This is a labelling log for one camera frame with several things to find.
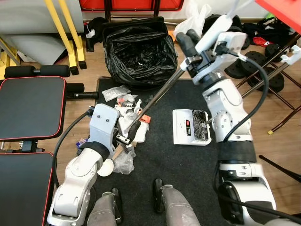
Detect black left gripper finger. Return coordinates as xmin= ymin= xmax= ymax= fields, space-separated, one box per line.
xmin=127 ymin=120 xmax=142 ymax=142

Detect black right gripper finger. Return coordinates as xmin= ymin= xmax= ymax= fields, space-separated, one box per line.
xmin=186 ymin=28 xmax=202 ymax=48
xmin=175 ymin=33 xmax=197 ymax=59

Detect chrome broom with white grip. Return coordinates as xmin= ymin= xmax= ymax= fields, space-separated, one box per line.
xmin=113 ymin=0 xmax=254 ymax=161

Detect white plastic dustpan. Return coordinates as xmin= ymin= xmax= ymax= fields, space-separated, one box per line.
xmin=172 ymin=109 xmax=213 ymax=146

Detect white plastic packaging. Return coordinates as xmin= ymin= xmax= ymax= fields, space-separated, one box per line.
xmin=123 ymin=121 xmax=150 ymax=143

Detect brown cardboard piece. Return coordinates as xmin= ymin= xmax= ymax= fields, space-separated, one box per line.
xmin=112 ymin=144 xmax=127 ymax=161

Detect white plastic bag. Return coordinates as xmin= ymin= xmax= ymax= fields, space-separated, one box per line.
xmin=174 ymin=0 xmax=212 ymax=38

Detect red snack packet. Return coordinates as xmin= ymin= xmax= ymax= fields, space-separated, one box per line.
xmin=117 ymin=94 xmax=137 ymax=106

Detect white card blue print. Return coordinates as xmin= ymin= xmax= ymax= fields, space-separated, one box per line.
xmin=76 ymin=136 xmax=91 ymax=147

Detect crumpled clear plastic film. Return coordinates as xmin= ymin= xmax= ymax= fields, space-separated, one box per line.
xmin=101 ymin=86 xmax=131 ymax=102

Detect black garbage bag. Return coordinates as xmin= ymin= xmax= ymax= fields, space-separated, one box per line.
xmin=103 ymin=18 xmax=179 ymax=90

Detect black weight plate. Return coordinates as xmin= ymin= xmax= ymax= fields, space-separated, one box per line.
xmin=226 ymin=51 xmax=269 ymax=79
xmin=258 ymin=71 xmax=285 ymax=93

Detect black foam bench roller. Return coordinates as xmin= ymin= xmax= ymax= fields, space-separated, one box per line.
xmin=66 ymin=84 xmax=100 ymax=99
xmin=4 ymin=65 xmax=72 ymax=79

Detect grey left robot leg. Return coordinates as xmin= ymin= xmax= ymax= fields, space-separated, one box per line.
xmin=87 ymin=188 xmax=124 ymax=226

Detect grey robot leg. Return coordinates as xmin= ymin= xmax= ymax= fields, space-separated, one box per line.
xmin=153 ymin=179 xmax=200 ymax=226
xmin=87 ymin=188 xmax=124 ymax=226

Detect pile of dark clothes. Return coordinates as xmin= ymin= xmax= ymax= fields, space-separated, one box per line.
xmin=247 ymin=18 xmax=294 ymax=48

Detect grey right robot leg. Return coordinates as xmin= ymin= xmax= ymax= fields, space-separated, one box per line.
xmin=153 ymin=179 xmax=200 ymax=226

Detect red table with brown legs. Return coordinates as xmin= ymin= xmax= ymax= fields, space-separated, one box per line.
xmin=234 ymin=0 xmax=301 ymax=137

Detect short black bench pad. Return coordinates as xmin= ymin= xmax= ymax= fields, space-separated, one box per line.
xmin=0 ymin=76 xmax=66 ymax=142

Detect long black bench pad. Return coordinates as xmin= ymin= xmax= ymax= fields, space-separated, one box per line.
xmin=0 ymin=152 xmax=55 ymax=226

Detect grey cushion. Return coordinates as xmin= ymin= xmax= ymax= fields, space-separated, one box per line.
xmin=0 ymin=0 xmax=85 ymax=65

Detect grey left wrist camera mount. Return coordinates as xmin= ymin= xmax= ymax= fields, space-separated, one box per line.
xmin=88 ymin=104 xmax=120 ymax=147

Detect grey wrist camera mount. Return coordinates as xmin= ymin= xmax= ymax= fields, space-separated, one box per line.
xmin=88 ymin=104 xmax=120 ymax=147
xmin=207 ymin=31 xmax=245 ymax=76

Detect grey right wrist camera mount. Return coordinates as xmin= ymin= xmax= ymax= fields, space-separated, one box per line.
xmin=207 ymin=31 xmax=245 ymax=76

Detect red folded table brown frame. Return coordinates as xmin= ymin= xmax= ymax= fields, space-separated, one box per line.
xmin=78 ymin=0 xmax=185 ymax=12

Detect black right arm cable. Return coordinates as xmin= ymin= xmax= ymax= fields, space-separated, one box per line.
xmin=214 ymin=40 xmax=301 ymax=223

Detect yellow tube frame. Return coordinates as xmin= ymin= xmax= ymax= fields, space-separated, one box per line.
xmin=0 ymin=0 xmax=88 ymax=76

